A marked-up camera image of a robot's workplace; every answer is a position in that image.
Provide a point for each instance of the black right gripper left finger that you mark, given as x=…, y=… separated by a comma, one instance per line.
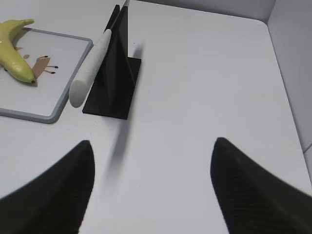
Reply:
x=54, y=202

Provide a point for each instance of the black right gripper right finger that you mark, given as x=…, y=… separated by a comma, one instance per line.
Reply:
x=254, y=201

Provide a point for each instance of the knife with white handle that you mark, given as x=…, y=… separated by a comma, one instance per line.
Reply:
x=87, y=72

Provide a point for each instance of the yellow plastic banana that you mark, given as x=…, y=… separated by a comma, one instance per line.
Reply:
x=10, y=59

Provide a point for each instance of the black knife stand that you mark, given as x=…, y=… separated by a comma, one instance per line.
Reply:
x=114, y=85

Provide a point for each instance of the grey-rimmed deer cutting board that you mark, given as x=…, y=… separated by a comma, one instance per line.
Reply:
x=56, y=59

